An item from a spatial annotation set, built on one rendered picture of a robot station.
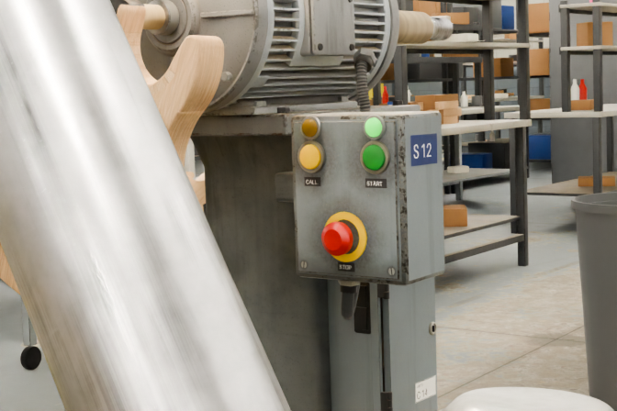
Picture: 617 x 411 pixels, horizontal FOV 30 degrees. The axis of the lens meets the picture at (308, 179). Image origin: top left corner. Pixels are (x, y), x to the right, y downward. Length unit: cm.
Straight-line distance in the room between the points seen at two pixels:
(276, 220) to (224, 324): 110
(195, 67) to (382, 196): 26
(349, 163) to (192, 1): 31
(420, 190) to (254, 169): 37
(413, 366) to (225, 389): 115
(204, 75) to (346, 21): 38
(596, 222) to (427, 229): 269
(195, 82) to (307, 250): 27
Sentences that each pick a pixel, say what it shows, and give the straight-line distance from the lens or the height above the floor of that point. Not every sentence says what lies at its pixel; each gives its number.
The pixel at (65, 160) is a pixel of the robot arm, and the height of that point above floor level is 112.
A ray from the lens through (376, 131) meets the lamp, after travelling 133.
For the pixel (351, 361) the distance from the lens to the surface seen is 165.
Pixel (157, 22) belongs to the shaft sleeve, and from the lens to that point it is 149.
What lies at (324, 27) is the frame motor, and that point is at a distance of 157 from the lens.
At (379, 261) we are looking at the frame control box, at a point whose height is 95.
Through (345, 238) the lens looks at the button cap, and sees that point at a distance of 134.
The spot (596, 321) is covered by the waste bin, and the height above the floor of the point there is 31.
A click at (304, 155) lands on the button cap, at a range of 139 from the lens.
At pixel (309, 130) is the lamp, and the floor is 110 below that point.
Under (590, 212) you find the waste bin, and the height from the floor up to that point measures 69.
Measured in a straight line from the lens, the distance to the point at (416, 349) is 168.
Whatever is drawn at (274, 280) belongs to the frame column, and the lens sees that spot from 166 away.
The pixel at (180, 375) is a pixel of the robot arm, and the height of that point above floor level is 103.
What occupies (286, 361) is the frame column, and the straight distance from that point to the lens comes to 167.
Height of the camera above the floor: 116
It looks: 5 degrees down
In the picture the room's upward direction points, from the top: 2 degrees counter-clockwise
